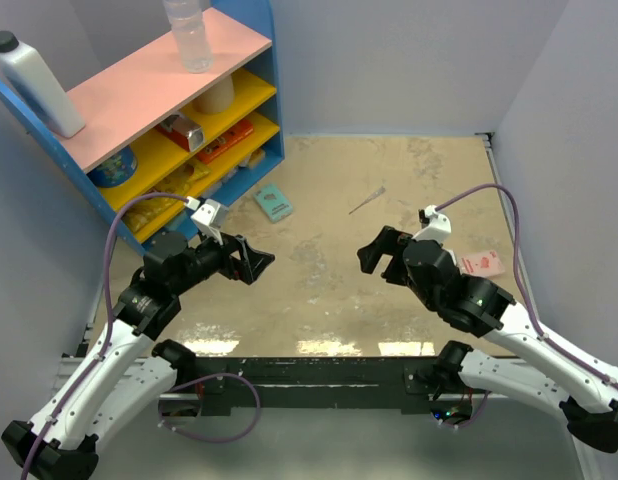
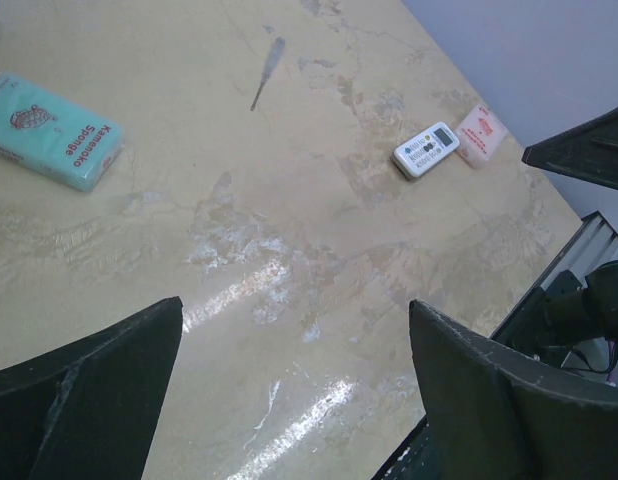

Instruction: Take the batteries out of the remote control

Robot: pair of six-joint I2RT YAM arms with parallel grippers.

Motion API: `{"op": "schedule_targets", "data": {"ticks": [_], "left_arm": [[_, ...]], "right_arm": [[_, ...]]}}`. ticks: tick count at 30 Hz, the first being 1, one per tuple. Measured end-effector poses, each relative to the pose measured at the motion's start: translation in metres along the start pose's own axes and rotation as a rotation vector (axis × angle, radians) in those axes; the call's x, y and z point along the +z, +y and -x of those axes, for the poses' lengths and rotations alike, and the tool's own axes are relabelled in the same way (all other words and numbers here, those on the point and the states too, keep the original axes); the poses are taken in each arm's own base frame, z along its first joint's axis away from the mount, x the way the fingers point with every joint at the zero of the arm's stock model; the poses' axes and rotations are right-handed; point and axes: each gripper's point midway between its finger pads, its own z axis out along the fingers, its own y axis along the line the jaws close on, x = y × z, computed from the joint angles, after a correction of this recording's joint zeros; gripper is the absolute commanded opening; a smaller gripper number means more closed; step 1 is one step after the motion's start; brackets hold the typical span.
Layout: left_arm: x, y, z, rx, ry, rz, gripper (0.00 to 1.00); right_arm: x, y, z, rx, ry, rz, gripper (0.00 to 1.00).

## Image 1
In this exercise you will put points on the orange flat box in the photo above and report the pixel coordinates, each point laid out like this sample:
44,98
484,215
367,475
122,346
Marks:
227,140

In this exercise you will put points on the pink snack packet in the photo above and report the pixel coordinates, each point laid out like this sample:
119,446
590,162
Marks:
485,264

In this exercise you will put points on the clear handled screwdriver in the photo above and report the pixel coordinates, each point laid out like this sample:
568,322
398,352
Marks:
380,191

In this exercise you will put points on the white bottle black cap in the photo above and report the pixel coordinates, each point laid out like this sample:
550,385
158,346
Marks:
29,74

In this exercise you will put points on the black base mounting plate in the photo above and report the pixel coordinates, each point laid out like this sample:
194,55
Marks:
406,384

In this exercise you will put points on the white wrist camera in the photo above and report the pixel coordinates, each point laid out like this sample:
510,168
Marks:
435,226
208,216

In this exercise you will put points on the blue wooden shelf unit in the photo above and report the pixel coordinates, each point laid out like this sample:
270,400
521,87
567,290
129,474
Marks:
123,103

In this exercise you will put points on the blue round tin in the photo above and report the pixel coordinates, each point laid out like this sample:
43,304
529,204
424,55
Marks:
116,170

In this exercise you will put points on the white sponge on shelf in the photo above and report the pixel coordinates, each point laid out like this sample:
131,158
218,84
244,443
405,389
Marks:
254,159

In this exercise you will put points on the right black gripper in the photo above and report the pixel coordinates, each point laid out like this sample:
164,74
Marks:
388,241

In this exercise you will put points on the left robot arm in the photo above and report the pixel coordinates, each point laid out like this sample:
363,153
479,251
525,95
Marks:
128,365

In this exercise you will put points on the clear plastic water bottle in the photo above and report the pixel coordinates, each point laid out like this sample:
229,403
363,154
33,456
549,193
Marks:
188,28

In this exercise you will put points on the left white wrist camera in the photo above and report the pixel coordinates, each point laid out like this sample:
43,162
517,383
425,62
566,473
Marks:
208,216

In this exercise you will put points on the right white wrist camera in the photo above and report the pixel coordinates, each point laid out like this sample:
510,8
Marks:
435,226

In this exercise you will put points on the red silver snack box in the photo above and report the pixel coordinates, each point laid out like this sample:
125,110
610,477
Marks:
183,131

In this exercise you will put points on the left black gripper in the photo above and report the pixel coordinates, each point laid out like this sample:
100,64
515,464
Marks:
250,263

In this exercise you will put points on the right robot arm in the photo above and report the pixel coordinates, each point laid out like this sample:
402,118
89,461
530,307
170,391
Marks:
550,373

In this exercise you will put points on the teal card box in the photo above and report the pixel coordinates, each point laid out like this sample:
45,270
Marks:
273,203

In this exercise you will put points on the beige paper cup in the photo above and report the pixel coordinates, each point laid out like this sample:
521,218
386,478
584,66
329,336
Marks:
217,98

